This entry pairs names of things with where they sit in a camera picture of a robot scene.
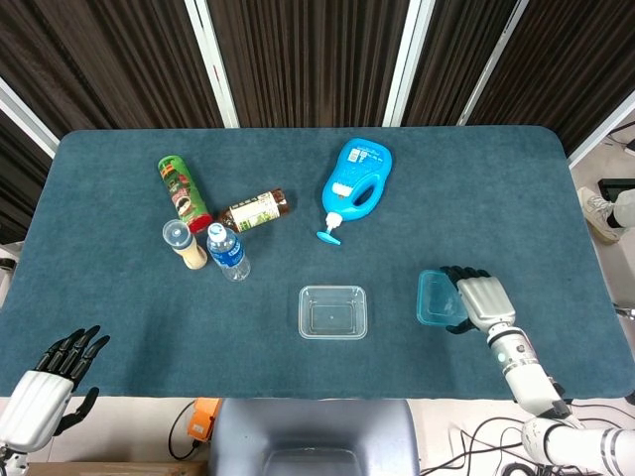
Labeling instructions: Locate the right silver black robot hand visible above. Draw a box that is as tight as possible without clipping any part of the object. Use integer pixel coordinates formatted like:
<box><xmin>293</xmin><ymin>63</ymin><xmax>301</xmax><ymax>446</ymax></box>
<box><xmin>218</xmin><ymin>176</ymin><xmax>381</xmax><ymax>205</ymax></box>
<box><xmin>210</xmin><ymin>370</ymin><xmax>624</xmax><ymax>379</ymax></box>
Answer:
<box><xmin>440</xmin><ymin>265</ymin><xmax>518</xmax><ymax>335</ymax></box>

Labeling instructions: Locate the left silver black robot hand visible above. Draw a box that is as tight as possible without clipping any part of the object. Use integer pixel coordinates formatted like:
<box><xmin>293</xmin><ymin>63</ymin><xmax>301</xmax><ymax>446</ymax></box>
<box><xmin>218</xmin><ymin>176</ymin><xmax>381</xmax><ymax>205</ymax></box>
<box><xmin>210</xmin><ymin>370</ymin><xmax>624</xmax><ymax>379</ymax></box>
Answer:
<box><xmin>0</xmin><ymin>324</ymin><xmax>111</xmax><ymax>455</ymax></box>

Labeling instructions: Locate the translucent blue container lid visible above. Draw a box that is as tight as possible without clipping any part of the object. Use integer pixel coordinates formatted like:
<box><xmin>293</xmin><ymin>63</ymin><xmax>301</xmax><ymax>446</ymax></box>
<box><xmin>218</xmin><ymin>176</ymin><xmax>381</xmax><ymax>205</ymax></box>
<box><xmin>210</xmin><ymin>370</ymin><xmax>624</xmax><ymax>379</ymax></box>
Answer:
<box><xmin>416</xmin><ymin>269</ymin><xmax>470</xmax><ymax>327</ymax></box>

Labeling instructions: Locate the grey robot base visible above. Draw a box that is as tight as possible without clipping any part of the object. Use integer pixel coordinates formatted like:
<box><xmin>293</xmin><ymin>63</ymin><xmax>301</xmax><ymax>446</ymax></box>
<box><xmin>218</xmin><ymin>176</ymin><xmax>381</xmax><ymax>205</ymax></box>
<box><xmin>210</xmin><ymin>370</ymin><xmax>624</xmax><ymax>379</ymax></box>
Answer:
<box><xmin>207</xmin><ymin>398</ymin><xmax>423</xmax><ymax>476</ymax></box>

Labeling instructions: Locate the clear plastic food container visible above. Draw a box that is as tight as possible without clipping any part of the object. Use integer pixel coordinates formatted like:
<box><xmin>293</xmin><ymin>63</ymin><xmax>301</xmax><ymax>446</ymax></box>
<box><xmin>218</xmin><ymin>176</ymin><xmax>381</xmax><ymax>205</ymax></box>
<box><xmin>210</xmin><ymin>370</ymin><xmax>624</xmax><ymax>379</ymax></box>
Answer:
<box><xmin>298</xmin><ymin>285</ymin><xmax>369</xmax><ymax>341</ymax></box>

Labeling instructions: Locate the orange device box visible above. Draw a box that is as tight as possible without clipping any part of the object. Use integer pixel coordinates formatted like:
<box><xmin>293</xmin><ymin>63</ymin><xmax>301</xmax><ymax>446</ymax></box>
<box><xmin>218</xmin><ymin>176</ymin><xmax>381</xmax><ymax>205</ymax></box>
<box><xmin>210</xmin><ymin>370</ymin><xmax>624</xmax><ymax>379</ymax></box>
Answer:
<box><xmin>187</xmin><ymin>396</ymin><xmax>222</xmax><ymax>440</ymax></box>

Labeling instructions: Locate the black plastic tray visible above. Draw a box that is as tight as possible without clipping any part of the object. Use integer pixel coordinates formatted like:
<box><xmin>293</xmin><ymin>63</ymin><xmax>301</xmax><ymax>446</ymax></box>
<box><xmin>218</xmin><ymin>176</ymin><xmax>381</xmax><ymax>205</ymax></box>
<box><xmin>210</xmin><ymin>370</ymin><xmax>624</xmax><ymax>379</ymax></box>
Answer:
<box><xmin>596</xmin><ymin>178</ymin><xmax>635</xmax><ymax>200</ymax></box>

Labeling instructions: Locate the teal table cloth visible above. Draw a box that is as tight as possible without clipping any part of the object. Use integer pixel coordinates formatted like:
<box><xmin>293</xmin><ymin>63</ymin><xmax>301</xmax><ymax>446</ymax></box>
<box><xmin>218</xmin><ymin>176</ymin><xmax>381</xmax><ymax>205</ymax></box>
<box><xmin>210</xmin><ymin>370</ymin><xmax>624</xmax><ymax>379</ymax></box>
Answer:
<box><xmin>0</xmin><ymin>125</ymin><xmax>635</xmax><ymax>401</ymax></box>

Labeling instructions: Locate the beige sneaker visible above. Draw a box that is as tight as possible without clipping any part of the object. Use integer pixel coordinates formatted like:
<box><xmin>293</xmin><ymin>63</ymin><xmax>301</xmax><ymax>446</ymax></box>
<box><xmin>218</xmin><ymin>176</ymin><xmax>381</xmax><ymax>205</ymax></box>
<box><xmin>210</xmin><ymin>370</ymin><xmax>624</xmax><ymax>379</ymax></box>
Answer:
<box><xmin>576</xmin><ymin>186</ymin><xmax>622</xmax><ymax>244</ymax></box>

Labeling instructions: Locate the blue detergent pump bottle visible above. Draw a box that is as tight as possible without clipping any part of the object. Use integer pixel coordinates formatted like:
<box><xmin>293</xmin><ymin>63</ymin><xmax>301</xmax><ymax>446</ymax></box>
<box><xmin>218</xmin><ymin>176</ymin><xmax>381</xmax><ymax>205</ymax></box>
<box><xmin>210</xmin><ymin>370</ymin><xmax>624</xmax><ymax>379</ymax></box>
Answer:
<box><xmin>316</xmin><ymin>138</ymin><xmax>393</xmax><ymax>248</ymax></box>

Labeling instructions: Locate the seasoning shaker with clear cap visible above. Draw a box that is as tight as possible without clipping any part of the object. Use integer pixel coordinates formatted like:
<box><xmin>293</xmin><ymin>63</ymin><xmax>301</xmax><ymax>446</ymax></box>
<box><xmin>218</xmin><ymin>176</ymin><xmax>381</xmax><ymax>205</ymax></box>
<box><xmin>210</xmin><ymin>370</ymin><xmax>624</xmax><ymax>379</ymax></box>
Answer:
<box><xmin>162</xmin><ymin>219</ymin><xmax>209</xmax><ymax>272</ymax></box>

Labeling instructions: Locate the clear bottle with blue label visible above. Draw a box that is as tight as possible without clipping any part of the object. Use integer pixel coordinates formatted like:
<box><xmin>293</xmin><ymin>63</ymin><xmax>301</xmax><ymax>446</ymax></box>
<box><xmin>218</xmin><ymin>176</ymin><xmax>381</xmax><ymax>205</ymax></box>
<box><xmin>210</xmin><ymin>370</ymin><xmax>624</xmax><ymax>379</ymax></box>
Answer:
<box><xmin>205</xmin><ymin>222</ymin><xmax>252</xmax><ymax>283</ymax></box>

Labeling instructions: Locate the brown tea bottle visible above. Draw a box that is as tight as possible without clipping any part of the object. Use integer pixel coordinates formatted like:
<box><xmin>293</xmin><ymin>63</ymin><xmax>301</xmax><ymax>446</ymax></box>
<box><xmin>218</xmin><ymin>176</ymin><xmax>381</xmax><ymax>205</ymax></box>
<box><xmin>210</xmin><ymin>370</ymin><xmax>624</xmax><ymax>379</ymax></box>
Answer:
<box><xmin>216</xmin><ymin>187</ymin><xmax>291</xmax><ymax>234</ymax></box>

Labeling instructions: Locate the black floor cable bundle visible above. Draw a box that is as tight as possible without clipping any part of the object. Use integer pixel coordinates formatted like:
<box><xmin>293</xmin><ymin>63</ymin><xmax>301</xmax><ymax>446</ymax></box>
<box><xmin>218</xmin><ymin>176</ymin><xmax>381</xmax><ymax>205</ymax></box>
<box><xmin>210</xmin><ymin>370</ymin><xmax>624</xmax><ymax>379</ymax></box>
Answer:
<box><xmin>420</xmin><ymin>402</ymin><xmax>635</xmax><ymax>476</ymax></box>

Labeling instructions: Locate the white partition frame post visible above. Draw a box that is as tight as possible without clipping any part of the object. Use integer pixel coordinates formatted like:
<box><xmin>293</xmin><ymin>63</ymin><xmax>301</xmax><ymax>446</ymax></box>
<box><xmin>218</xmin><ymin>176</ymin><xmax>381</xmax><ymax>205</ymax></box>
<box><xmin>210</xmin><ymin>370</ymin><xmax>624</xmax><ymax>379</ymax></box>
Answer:
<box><xmin>455</xmin><ymin>0</ymin><xmax>530</xmax><ymax>127</ymax></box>
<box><xmin>184</xmin><ymin>0</ymin><xmax>241</xmax><ymax>129</ymax></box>
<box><xmin>382</xmin><ymin>0</ymin><xmax>439</xmax><ymax>128</ymax></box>
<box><xmin>0</xmin><ymin>76</ymin><xmax>62</xmax><ymax>160</ymax></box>
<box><xmin>567</xmin><ymin>90</ymin><xmax>635</xmax><ymax>169</ymax></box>

